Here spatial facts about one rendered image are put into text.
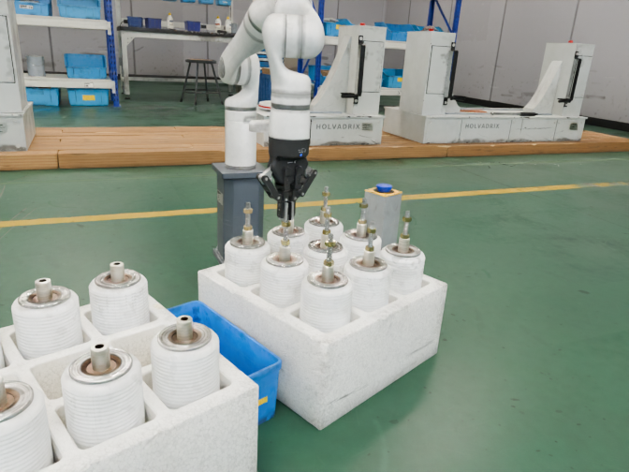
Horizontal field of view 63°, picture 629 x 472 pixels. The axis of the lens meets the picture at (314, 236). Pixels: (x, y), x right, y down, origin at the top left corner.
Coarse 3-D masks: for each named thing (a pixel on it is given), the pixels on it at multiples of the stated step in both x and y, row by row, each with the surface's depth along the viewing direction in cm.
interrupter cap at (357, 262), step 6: (354, 258) 104; (360, 258) 104; (378, 258) 104; (354, 264) 101; (360, 264) 102; (378, 264) 102; (384, 264) 102; (360, 270) 99; (366, 270) 98; (372, 270) 98; (378, 270) 99
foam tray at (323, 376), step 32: (224, 288) 105; (256, 288) 106; (256, 320) 99; (288, 320) 93; (352, 320) 99; (384, 320) 98; (416, 320) 107; (288, 352) 94; (320, 352) 88; (352, 352) 93; (384, 352) 101; (416, 352) 111; (288, 384) 96; (320, 384) 90; (352, 384) 96; (384, 384) 105; (320, 416) 91
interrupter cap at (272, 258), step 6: (276, 252) 104; (270, 258) 101; (276, 258) 102; (294, 258) 102; (300, 258) 102; (270, 264) 99; (276, 264) 98; (282, 264) 99; (288, 264) 99; (294, 264) 99; (300, 264) 100
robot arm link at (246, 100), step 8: (256, 56) 143; (248, 64) 141; (256, 64) 142; (248, 72) 142; (256, 72) 143; (240, 80) 142; (248, 80) 144; (256, 80) 144; (248, 88) 146; (256, 88) 144; (232, 96) 147; (240, 96) 145; (248, 96) 145; (256, 96) 145; (232, 104) 144; (240, 104) 144; (248, 104) 145; (256, 104) 148
